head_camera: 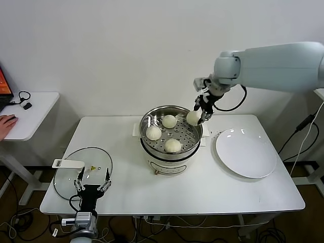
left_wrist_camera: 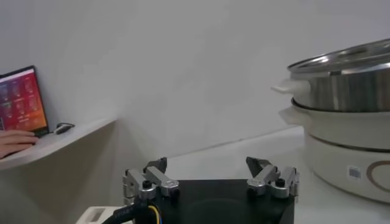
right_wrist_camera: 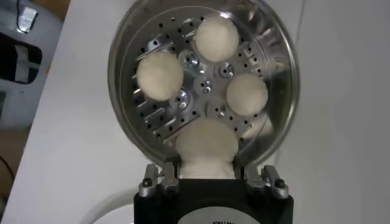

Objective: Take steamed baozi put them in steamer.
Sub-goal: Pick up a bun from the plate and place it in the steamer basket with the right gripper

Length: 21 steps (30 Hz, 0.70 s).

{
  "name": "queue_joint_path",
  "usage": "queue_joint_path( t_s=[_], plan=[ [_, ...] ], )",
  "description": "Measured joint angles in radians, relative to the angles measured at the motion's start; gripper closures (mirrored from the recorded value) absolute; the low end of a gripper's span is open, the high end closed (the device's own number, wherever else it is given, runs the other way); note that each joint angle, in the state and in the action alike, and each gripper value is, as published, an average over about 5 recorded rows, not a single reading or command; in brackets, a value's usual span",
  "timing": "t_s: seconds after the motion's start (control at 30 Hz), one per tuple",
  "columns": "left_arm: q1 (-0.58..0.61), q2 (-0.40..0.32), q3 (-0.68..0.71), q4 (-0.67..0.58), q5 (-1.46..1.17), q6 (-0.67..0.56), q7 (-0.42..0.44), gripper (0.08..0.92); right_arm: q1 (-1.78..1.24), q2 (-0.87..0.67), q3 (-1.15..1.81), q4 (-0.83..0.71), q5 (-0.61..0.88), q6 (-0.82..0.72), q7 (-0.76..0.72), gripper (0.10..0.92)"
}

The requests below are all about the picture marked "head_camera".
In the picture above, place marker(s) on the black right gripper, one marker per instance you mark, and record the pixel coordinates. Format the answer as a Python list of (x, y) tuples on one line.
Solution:
[(208, 101)]

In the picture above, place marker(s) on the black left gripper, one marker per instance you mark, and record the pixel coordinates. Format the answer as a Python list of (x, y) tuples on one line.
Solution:
[(89, 195)]

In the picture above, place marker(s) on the white steamed baozi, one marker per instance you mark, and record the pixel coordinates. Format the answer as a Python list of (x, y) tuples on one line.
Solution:
[(192, 118), (172, 146), (153, 133), (169, 121)]

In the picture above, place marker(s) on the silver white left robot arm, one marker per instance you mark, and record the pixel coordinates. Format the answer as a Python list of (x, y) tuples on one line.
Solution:
[(84, 222)]

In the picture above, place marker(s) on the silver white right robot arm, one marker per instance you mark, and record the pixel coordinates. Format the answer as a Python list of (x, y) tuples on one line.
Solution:
[(278, 65)]

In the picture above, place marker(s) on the stainless steel steamer basket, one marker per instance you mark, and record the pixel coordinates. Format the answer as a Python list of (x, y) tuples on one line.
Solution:
[(182, 138)]

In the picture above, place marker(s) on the bare person hand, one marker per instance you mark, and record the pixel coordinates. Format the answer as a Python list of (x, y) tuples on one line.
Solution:
[(7, 124)]

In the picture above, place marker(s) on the scattered brown crumbs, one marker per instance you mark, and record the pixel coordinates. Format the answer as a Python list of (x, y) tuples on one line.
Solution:
[(219, 132)]

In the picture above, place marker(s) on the white round plate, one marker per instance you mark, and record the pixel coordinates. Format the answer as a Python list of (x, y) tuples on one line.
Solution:
[(245, 152)]

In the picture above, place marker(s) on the white electric cooker pot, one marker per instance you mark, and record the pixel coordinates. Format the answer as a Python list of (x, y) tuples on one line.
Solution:
[(172, 164)]

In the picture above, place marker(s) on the white power strip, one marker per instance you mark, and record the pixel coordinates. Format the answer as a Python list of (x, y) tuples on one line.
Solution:
[(149, 217)]

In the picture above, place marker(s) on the white side desk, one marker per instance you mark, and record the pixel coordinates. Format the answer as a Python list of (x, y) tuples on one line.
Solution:
[(38, 114)]

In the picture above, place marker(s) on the small black device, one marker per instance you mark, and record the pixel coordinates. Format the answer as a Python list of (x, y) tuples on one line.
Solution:
[(27, 105)]

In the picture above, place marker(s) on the black laptop red screen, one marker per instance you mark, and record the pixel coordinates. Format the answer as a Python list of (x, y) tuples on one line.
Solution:
[(3, 88)]

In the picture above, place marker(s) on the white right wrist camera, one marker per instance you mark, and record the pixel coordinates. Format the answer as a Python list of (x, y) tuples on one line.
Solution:
[(200, 84)]

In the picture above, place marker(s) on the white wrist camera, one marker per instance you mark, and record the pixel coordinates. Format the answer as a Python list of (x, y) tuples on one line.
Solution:
[(200, 84), (67, 222)]

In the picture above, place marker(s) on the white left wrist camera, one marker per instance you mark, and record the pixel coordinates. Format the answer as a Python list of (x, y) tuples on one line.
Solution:
[(67, 222)]

